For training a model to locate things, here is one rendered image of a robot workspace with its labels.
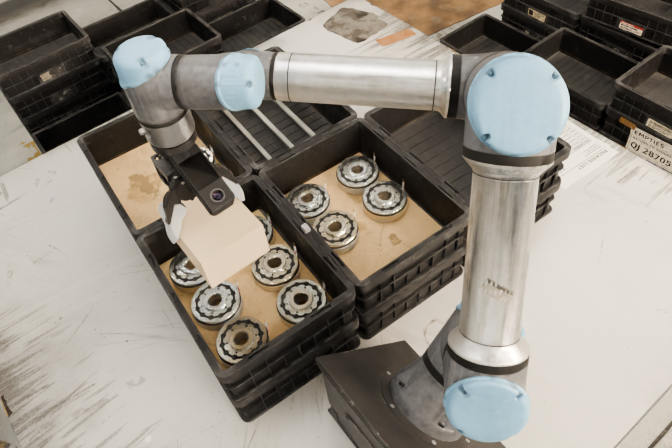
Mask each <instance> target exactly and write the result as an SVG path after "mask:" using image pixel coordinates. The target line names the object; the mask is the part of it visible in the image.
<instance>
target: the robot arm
mask: <svg viewBox="0 0 672 448"><path fill-rule="evenodd" d="M113 65H114V67H115V70H116V72H117V75H118V77H119V83H120V86H121V87H122V88H123V89H124V91H125V94H126V96H127V98H128V100H129V102H130V104H131V107H132V109H133V111H134V113H135V115H136V118H137V120H138V122H139V124H140V125H141V126H142V128H141V129H139V130H138V132H139V134H140V135H144V134H145V137H146V139H147V141H148V142H149V143H150V145H151V147H152V149H153V151H154V152H155V153H156V154H154V155H152V156H151V157H150V158H151V160H152V162H153V164H154V167H155V169H156V171H157V173H158V175H159V177H160V179H161V180H162V181H163V183H164V184H165V185H167V186H168V188H169V190H168V191H167V192H166V193H165V195H164V197H163V202H160V204H159V213H160V215H161V217H162V219H163V221H164V223H165V227H166V232H167V235H168V237H169V239H170V240H171V242H172V243H173V244H175V243H176V242H177V241H178V240H179V239H180V231H181V229H182V220H183V218H184V217H185V216H186V214H187V210H188V209H187V207H186V206H185V205H184V204H183V203H182V202H181V200H182V201H188V200H191V201H193V200H194V198H195V197H197V198H198V199H199V201H200V202H201V203H202V205H203V206H204V207H205V209H206V210H207V212H208V213H209V214H210V215H211V216H217V215H218V214H220V213H221V212H223V211H225V210H226V209H228V208H229V207H231V206H232V205H233V204H234V199H235V198H237V199H238V200H240V201H241V202H243V201H244V200H245V197H244V193H243V190H242V188H241V187H240V185H239V184H238V182H237V180H236V179H235V177H234V176H233V174H232V173H231V172H230V171H229V170H228V169H227V168H226V167H225V166H223V165H221V164H214V163H213V162H211V161H209V160H208V158H207V157H206V155H205V154H204V153H203V152H202V150H201V149H200V148H199V146H198V145H197V144H196V143H195V141H196V139H197V132H196V130H195V122H194V119H193V116H192V114H191V111H190V110H231V111H241V110H247V109H256V108H257V107H259V106H260V105H261V103H262V100H273V101H274V100H276V101H291V102H306V103H322V104H337V105H353V106H368V107H384V108H399V109H415V110H430V111H438V112H439V113H440V114H441V115H442V116H443V117H444V118H451V119H461V120H465V128H464V141H463V155H462V156H463V158H464V159H465V160H466V162H467V163H468V164H469V165H470V166H471V167H472V170H473V173H472V185H471V197H470V208H469V220H468V231H467V243H466V255H465V266H464V278H463V289H462V301H461V302H460V304H459V305H456V309H455V310H454V312H453V313H452V314H451V316H450V317H449V319H448V320H447V321H446V323H445V324H444V326H443V327H442V328H441V330H440V331H439V333H438V334H437V335H436V337H435V338H434V340H433V341H432V342H431V344H430V345H429V346H428V348H427V349H426V351H425V352H424V354H423V355H422V356H420V357H419V358H417V359H416V360H415V361H413V362H412V363H410V364H409V365H407V366H406V367H404V368H403V369H401V370H400V371H399V372H398V373H397V374H396V375H395V377H394V378H393V380H392V381H391V384H390V390H391V394H392V397H393V399H394V402H395V403H396V405H397V407H398V408H399V410H400V411H401V412H402V413H403V415H404V416H405V417H406V418H407V419H408V420H409V421H410V422H411V423H412V424H413V425H414V426H416V427H417V428H418V429H420V430H421V431H422V432H424V433H426V434H427V435H429V436H431V437H433V438H435V439H438V440H441V441H446V442H453V441H457V440H459V439H460V438H461V436H462V435H464V436H466V437H468V438H470V439H473V440H476V441H481V442H499V441H503V440H506V439H509V437H511V436H513V435H516V434H518V433H519V432H520V431H521V430H522V429H523V428H524V427H525V426H526V424H527V422H528V419H529V416H530V399H529V396H528V394H527V393H526V380H527V372H528V364H529V356H530V346H529V344H528V342H527V341H526V340H525V339H524V338H525V335H526V333H525V330H524V328H523V327H522V319H523V311H524V302H525V294H526V286H527V277H528V269H529V261H530V252H531V244H532V236H533V227H534V219H535V211H536V203H537V194H538V186H539V178H540V175H541V173H543V172H544V171H545V170H547V169H548V168H549V167H551V166H552V165H553V164H554V158H555V151H556V143H557V138H558V137H559V135H560V134H561V132H562V131H563V129H564V127H565V125H566V123H567V120H568V116H569V110H570V98H569V93H568V89H567V87H566V84H565V82H564V80H563V79H562V77H561V75H560V74H559V72H558V71H557V70H556V69H555V68H554V67H553V66H552V65H551V64H550V63H548V62H547V61H546V60H544V59H542V58H540V57H538V56H536V55H533V54H529V53H521V52H517V51H498V52H490V53H480V54H449V55H448V56H447V57H445V58H444V59H443V60H429V59H410V58H390V57H370V56H350V55H331V54H311V53H291V52H270V51H261V50H258V49H252V48H249V49H243V50H240V51H236V52H228V53H221V54H195V55H187V54H184V55H182V54H170V50H169V48H167V46H166V44H165V42H164V41H163V40H162V39H160V38H156V37H154V36H151V35H144V36H138V37H134V38H132V39H129V40H127V41H125V42H124V43H122V44H121V45H120V46H119V47H118V48H117V50H116V51H115V53H114V55H113ZM158 155H160V156H158ZM156 157H158V160H156Z"/></svg>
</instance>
